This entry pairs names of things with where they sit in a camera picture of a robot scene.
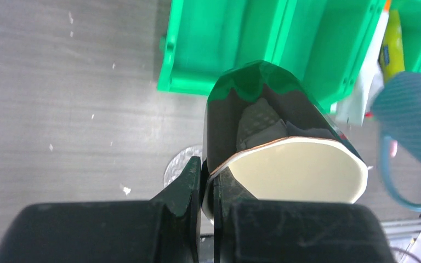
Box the blue mug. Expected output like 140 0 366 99
371 72 421 212

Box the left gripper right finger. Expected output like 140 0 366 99
213 169 394 262

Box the green compartment organizer bin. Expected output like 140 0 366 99
157 1 421 110

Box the clear oval textured tray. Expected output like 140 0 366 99
163 144 203 187

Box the white toothpaste tube orange cap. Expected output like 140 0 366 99
336 1 391 125

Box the yellow toothpaste tube red cap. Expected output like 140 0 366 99
379 9 405 83

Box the black mug cream inside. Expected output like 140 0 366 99
201 60 368 220

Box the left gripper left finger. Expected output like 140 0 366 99
0 156 201 262

